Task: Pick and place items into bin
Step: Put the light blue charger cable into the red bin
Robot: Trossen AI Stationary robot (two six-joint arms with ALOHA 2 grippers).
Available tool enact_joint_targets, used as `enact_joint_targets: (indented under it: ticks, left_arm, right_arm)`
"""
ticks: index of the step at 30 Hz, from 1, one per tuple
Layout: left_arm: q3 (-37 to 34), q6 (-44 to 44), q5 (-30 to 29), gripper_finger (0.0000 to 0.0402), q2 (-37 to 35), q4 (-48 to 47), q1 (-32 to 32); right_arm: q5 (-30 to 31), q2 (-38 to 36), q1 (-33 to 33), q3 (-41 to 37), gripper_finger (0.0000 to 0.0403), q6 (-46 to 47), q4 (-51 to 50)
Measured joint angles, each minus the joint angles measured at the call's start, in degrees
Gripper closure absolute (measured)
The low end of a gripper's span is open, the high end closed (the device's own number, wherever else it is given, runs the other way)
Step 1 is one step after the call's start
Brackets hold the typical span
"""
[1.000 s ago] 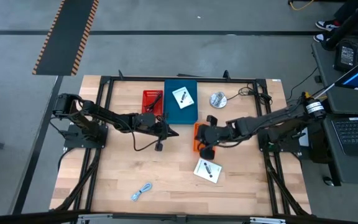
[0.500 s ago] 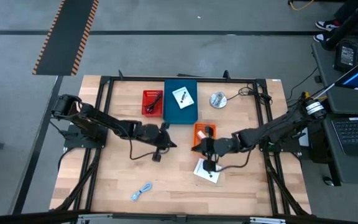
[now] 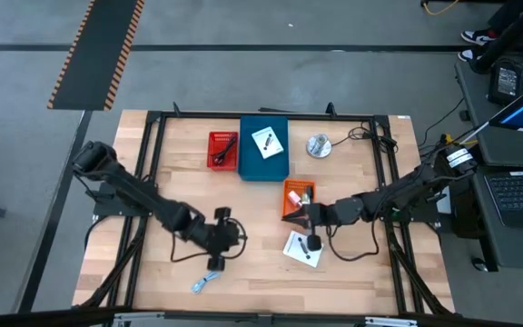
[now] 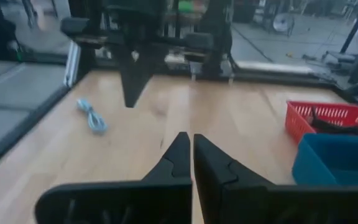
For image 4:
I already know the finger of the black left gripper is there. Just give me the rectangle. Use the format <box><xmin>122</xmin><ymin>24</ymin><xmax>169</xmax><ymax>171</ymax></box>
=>
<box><xmin>135</xmin><ymin>60</ymin><xmax>154</xmax><ymax>108</ymax></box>
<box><xmin>121</xmin><ymin>60</ymin><xmax>136</xmax><ymax>108</ymax></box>

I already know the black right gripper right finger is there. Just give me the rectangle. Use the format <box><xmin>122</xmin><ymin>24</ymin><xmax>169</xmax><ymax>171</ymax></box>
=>
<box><xmin>193</xmin><ymin>133</ymin><xmax>358</xmax><ymax>224</ymax></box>

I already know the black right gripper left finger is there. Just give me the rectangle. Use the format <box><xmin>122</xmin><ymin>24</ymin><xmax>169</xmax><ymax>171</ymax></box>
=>
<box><xmin>34</xmin><ymin>132</ymin><xmax>193</xmax><ymax>224</ymax></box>

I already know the light blue cable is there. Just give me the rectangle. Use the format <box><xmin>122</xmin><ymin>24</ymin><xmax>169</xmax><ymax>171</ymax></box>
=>
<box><xmin>76</xmin><ymin>98</ymin><xmax>108</xmax><ymax>135</ymax></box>

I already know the blue plastic bin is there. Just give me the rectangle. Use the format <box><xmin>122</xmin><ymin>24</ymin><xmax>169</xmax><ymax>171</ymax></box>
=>
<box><xmin>291</xmin><ymin>133</ymin><xmax>358</xmax><ymax>187</ymax></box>

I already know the red slotted plastic basket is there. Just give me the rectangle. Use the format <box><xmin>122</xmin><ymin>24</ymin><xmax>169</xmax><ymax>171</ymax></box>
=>
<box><xmin>285</xmin><ymin>100</ymin><xmax>358</xmax><ymax>144</ymax></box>

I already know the white floor fan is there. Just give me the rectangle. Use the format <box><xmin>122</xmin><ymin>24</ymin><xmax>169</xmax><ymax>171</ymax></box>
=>
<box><xmin>272</xmin><ymin>12</ymin><xmax>295</xmax><ymax>34</ymax></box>

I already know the silver aluminium post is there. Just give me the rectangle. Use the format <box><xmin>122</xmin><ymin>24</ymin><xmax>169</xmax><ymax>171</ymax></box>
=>
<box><xmin>63</xmin><ymin>42</ymin><xmax>81</xmax><ymax>88</ymax></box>

